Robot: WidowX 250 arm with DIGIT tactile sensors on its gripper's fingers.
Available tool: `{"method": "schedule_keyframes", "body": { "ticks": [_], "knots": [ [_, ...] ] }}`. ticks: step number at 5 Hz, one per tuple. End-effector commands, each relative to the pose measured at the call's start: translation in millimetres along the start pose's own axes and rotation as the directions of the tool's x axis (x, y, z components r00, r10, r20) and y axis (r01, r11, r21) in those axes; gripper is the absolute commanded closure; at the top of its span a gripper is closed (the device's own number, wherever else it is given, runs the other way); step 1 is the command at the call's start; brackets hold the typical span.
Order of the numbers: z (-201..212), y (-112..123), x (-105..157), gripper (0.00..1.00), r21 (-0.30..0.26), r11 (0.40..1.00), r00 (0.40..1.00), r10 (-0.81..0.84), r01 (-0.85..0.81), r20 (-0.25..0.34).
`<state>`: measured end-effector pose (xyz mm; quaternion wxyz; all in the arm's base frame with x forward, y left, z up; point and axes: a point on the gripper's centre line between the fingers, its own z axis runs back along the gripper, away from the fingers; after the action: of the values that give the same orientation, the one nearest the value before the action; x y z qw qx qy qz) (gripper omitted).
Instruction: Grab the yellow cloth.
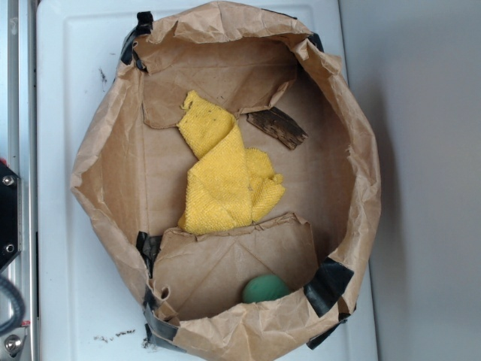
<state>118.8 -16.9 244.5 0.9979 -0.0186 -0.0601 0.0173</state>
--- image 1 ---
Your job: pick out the green ball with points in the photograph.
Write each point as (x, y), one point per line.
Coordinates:
(264, 288)

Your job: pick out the yellow terry cloth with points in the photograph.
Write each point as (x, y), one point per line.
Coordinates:
(230, 186)

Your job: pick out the dark wooden block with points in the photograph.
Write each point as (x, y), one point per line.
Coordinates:
(279, 125)

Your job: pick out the aluminium frame rail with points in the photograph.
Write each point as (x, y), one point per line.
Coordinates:
(18, 152)

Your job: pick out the black metal bracket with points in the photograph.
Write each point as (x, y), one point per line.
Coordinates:
(9, 216)

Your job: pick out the brown paper bag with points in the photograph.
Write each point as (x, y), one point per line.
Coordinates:
(130, 176)

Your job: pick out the white plastic tray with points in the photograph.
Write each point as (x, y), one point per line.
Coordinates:
(86, 311)

